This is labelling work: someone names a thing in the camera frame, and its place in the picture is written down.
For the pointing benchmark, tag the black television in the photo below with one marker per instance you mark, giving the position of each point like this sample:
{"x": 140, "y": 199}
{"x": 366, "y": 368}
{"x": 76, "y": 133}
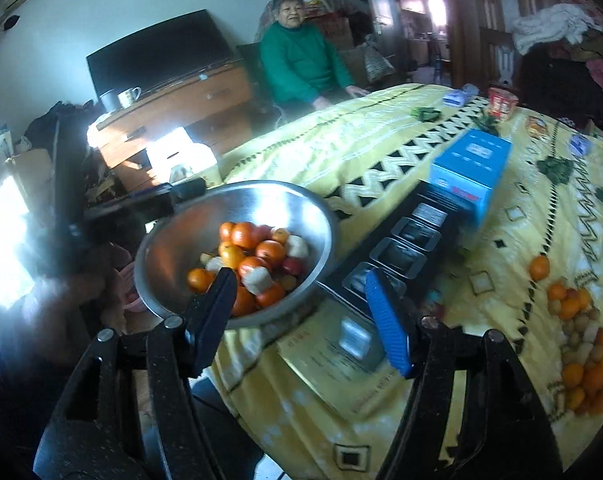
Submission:
{"x": 156, "y": 55}

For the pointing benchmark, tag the small colourful packet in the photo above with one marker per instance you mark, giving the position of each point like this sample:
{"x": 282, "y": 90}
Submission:
{"x": 435, "y": 302}

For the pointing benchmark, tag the steel bowl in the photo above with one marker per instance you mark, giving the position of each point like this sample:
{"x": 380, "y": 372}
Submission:
{"x": 181, "y": 240}

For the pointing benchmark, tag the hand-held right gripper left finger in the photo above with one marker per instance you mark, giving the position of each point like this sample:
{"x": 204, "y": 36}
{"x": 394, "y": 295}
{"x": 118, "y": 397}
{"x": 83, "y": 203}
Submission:
{"x": 209, "y": 320}

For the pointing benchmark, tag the heap of oranges and apples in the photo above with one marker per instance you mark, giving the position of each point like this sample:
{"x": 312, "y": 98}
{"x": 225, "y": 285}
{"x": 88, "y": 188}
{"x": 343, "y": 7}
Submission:
{"x": 261, "y": 255}

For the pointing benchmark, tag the small metal tin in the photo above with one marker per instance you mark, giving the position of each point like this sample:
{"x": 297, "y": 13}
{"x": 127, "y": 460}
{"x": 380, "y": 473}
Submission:
{"x": 359, "y": 342}

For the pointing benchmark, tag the wooden chair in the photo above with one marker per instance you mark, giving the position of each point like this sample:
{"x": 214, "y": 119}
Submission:
{"x": 496, "y": 55}

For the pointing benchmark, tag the pile of oranges and kiwis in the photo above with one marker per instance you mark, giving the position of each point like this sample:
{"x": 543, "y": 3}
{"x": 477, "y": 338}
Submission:
{"x": 581, "y": 355}

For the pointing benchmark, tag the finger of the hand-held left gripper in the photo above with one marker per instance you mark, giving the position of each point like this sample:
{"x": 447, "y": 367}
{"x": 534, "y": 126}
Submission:
{"x": 151, "y": 200}

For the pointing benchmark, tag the white mug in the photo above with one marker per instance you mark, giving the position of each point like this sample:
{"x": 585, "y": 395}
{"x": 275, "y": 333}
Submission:
{"x": 128, "y": 96}

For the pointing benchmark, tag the wooden dresser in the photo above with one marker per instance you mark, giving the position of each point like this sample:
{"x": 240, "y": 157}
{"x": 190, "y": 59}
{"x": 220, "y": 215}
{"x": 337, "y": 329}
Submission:
{"x": 191, "y": 110}

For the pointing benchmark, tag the blue packet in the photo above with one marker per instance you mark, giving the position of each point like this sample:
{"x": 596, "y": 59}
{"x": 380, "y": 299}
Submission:
{"x": 459, "y": 96}
{"x": 580, "y": 145}

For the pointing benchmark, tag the pile of clothes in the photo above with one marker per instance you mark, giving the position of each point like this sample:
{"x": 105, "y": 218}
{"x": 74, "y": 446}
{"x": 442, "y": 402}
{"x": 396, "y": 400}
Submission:
{"x": 571, "y": 40}

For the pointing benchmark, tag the dark door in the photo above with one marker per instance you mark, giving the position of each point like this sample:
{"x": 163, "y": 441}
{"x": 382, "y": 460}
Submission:
{"x": 381, "y": 10}

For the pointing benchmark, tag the red snack box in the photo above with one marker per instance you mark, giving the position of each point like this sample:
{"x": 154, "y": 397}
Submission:
{"x": 501, "y": 104}

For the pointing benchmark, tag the dark cup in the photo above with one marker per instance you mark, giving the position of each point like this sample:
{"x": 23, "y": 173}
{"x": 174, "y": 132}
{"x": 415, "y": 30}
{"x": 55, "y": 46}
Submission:
{"x": 108, "y": 100}

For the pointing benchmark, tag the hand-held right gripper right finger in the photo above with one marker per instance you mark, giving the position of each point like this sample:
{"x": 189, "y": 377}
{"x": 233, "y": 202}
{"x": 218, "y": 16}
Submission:
{"x": 389, "y": 325}

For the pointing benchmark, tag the black compartment tray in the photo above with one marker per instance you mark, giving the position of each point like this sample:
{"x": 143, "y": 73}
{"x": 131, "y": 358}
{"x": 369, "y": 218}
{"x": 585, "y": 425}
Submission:
{"x": 406, "y": 255}

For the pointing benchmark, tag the orange snack packet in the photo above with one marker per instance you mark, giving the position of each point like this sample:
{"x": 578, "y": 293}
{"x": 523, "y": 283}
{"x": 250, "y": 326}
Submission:
{"x": 538, "y": 126}

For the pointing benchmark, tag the blue cardboard box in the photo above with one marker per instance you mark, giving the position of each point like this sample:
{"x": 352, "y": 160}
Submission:
{"x": 474, "y": 175}

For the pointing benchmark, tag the woven sack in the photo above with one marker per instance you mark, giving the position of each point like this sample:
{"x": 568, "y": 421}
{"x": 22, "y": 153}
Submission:
{"x": 379, "y": 62}

